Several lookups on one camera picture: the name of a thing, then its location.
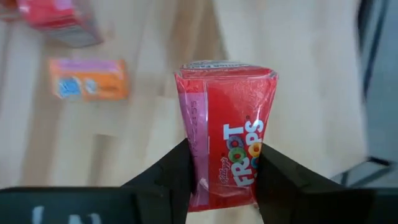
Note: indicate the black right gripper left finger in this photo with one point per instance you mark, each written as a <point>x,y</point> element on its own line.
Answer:
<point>168,186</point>

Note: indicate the pink Raisin Bran cereal box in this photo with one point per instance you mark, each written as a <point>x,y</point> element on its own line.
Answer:
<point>49,14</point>

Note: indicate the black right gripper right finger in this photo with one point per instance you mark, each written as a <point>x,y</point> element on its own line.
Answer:
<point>295,193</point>

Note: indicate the red Froot Loops cereal box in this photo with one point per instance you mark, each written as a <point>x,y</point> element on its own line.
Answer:
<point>233,102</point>

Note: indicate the orange Mini Wheats cereal box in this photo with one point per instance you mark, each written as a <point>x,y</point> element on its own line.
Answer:
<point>102,84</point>

